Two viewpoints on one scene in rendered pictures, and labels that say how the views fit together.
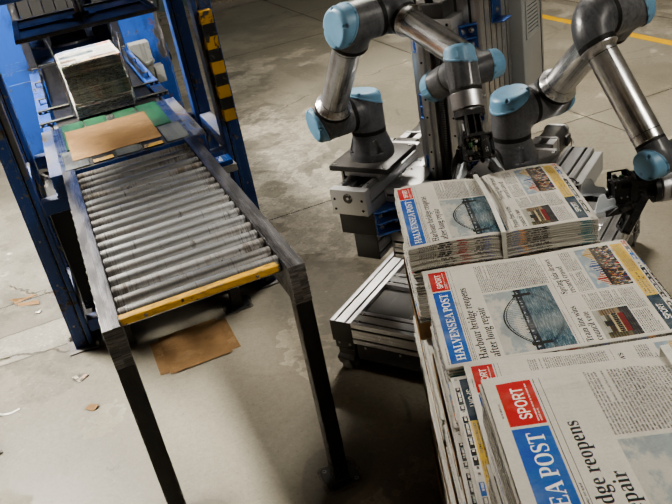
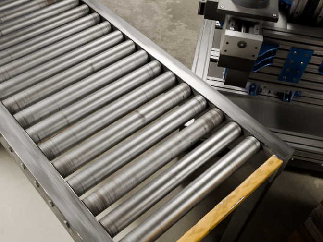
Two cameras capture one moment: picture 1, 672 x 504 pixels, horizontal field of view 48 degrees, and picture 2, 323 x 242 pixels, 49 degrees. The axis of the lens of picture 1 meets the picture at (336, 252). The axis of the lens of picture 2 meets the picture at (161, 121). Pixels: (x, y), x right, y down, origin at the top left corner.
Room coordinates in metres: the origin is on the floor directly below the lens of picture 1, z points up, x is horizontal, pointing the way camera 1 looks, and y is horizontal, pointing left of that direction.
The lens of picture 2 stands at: (1.48, 0.66, 1.53)
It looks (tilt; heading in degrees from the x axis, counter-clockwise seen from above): 50 degrees down; 331
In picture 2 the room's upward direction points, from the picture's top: 5 degrees clockwise
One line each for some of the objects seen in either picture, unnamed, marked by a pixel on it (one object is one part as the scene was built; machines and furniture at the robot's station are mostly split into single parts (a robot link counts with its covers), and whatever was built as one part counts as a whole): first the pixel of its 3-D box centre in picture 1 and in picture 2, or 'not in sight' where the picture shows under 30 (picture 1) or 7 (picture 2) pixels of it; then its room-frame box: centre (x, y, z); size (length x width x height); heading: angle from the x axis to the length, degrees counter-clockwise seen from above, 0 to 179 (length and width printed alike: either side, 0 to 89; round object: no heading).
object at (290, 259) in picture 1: (235, 202); (127, 42); (2.43, 0.31, 0.74); 1.34 x 0.05 x 0.12; 17
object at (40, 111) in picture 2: (169, 228); (87, 86); (2.24, 0.51, 0.77); 0.47 x 0.05 x 0.05; 107
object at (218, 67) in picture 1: (217, 66); not in sight; (3.12, 0.33, 1.05); 0.05 x 0.05 x 0.45; 17
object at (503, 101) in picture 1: (511, 110); not in sight; (2.15, -0.59, 0.98); 0.13 x 0.12 x 0.14; 113
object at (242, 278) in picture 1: (200, 293); (220, 212); (1.72, 0.36, 0.81); 0.43 x 0.03 x 0.02; 107
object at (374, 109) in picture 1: (363, 108); not in sight; (2.43, -0.18, 0.98); 0.13 x 0.12 x 0.14; 115
